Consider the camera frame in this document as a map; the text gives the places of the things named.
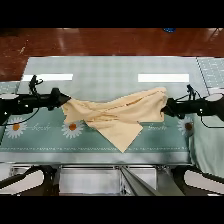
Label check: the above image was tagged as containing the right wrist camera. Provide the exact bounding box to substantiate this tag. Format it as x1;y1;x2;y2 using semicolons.
185;84;202;102

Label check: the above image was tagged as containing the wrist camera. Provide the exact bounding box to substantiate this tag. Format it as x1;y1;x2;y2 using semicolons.
185;84;202;102
28;74;45;96

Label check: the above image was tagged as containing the black cable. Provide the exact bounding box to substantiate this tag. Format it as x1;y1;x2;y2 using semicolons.
199;113;224;130
0;105;42;127

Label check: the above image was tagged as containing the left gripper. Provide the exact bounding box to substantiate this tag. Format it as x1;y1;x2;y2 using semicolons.
46;87;72;112

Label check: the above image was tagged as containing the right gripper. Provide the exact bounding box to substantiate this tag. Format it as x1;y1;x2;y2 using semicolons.
160;97;185;120

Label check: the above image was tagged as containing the silver frame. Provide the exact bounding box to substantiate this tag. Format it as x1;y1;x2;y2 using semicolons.
0;162;224;197

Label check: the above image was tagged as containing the pale yellow shirt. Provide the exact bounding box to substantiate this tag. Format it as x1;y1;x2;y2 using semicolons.
61;86;169;154

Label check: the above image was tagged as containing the pale green garment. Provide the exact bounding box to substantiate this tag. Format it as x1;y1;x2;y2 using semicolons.
189;114;224;179

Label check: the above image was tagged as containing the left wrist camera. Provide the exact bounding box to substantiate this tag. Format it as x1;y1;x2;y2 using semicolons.
28;74;45;96

